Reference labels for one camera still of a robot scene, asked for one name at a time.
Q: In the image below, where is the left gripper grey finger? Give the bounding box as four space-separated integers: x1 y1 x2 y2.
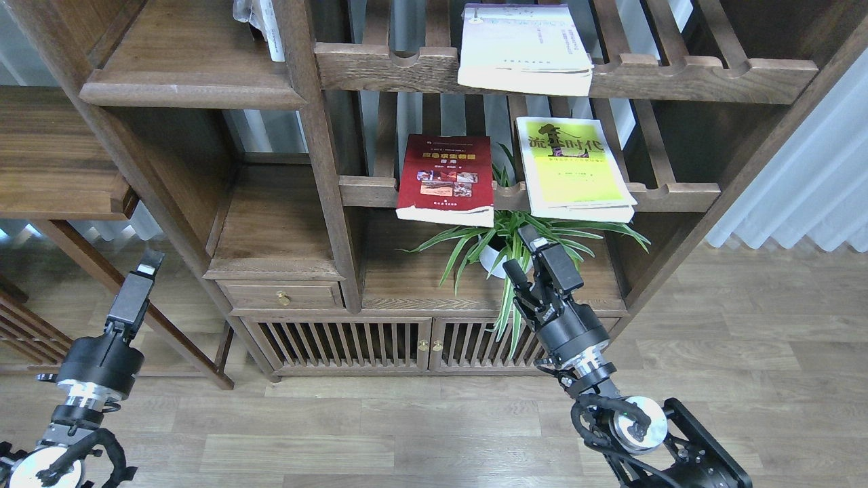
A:
105 248 165 340

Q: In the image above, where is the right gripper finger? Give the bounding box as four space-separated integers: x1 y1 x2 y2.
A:
503 259 532 296
518 225 584 296

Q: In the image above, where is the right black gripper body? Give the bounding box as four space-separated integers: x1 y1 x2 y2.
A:
513 285 610 369

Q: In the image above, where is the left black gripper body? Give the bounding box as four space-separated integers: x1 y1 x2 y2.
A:
56 325 144 404

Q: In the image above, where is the yellow-green book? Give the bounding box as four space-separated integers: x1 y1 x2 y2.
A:
515 117 636 223

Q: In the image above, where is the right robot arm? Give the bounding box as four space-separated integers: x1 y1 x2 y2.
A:
505 225 751 487

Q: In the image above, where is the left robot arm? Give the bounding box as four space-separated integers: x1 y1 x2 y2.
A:
2 249 164 487

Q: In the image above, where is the white book top shelf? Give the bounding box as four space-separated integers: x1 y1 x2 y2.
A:
458 3 593 97

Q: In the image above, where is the white plant pot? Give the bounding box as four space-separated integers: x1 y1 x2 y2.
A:
479 235 511 280

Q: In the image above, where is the green spider plant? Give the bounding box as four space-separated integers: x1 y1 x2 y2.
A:
400 142 650 357

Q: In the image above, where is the red book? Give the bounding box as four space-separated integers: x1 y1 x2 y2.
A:
396 135 495 228

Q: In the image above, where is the brass drawer knob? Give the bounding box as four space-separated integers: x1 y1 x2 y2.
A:
276 291 292 306

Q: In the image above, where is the dark wooden bookshelf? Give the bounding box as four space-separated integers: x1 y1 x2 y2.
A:
2 1 866 375

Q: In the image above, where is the white curtain right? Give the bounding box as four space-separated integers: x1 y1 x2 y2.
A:
706 54 867 252

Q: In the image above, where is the plastic-wrapped white book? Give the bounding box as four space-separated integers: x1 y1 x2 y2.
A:
233 0 285 62

